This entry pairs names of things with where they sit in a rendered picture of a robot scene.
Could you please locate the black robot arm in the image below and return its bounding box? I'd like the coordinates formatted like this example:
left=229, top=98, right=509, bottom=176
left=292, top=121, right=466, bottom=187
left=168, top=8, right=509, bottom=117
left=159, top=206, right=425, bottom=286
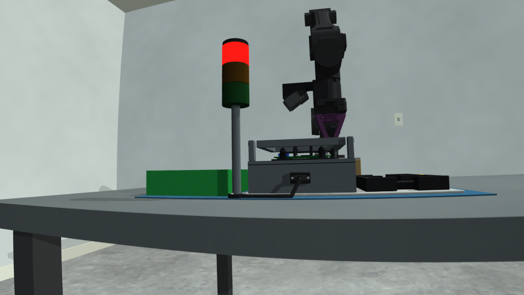
left=282, top=8, right=347, bottom=138

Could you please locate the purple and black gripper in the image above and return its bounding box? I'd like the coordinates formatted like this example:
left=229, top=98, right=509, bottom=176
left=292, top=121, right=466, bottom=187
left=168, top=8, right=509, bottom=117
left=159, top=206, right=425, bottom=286
left=315, top=78, right=347, bottom=138

